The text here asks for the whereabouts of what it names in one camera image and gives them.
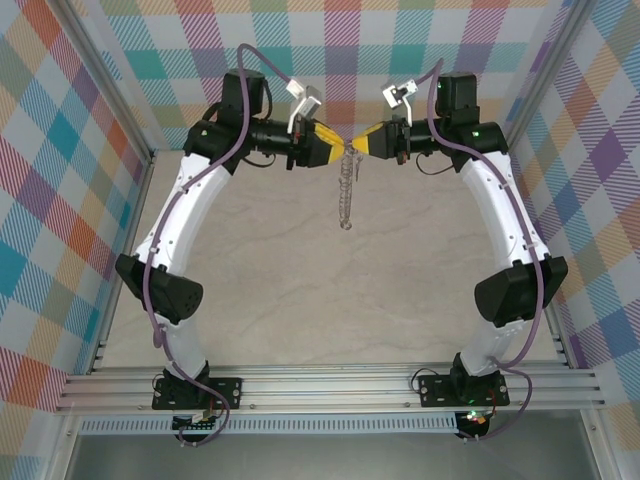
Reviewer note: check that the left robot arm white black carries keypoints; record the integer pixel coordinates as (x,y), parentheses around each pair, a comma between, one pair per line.
(185,210)

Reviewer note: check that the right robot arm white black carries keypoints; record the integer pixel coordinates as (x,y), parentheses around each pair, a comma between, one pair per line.
(500,200)

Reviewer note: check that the black circuit board with led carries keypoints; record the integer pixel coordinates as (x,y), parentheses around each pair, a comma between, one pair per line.
(475,422)

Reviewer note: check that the black circuit board green connector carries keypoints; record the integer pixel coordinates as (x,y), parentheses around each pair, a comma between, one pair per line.
(197,426)

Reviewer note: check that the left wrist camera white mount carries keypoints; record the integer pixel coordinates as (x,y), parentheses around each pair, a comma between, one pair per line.
(311,102)

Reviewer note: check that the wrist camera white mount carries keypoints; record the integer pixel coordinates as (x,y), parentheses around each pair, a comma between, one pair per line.
(391,96)
(311,102)

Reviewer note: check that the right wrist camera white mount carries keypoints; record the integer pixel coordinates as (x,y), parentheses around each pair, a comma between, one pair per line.
(391,96)

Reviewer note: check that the aluminium frame post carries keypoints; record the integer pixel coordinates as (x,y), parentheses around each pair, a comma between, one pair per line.
(110,85)
(540,80)

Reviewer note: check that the aluminium side rail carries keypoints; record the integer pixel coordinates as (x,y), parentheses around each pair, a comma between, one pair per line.
(529,225)
(131,235)

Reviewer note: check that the long aluminium base rail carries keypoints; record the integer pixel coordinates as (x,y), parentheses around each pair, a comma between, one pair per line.
(325,385)

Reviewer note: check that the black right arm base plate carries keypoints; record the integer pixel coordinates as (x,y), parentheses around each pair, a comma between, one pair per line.
(435,392)

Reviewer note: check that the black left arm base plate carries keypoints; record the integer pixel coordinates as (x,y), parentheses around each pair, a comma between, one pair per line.
(225,390)

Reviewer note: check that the aluminium frame leg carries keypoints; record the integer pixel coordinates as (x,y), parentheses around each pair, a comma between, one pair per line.
(64,450)
(598,450)

